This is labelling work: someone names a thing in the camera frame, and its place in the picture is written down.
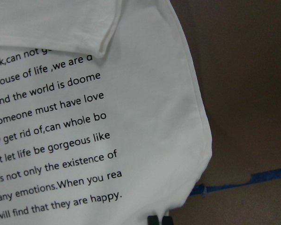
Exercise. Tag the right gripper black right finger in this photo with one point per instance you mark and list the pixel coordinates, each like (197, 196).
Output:
(167, 220)

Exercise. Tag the white long-sleeve printed shirt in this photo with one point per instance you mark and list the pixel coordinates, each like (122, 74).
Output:
(101, 116)

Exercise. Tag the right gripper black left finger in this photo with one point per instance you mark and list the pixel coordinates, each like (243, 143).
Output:
(153, 220)

